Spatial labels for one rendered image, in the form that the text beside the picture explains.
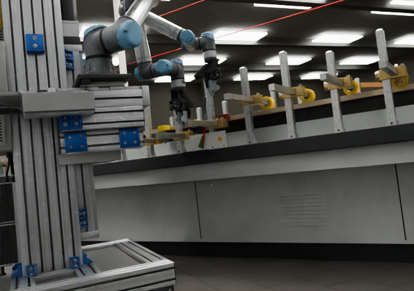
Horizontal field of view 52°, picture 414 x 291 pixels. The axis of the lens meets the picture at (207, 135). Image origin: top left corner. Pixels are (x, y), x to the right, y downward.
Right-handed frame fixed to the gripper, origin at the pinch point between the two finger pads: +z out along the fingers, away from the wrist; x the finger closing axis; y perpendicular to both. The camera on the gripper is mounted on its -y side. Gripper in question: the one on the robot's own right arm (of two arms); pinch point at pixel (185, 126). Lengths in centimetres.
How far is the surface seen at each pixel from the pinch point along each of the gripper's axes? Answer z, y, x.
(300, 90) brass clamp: -12, -31, 54
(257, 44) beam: -244, -719, -276
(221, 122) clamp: -2.1, -31.3, 4.1
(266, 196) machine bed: 45, -54, 17
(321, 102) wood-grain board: -6, -49, 59
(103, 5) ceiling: -261, -323, -371
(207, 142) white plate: 8.2, -31.3, -7.2
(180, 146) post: 8.4, -32.0, -28.2
